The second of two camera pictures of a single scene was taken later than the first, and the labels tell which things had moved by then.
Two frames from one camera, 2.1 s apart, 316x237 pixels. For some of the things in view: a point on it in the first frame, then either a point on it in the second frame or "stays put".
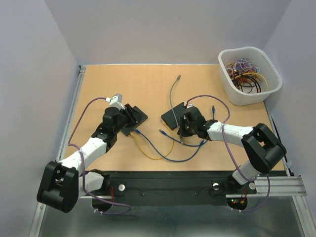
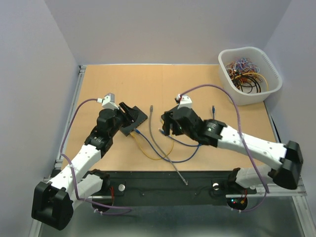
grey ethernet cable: x=174 y=114 -> x=170 y=160
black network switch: x=129 y=129 stays put
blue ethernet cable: x=137 y=131 stays put
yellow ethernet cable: x=164 y=122 stays put
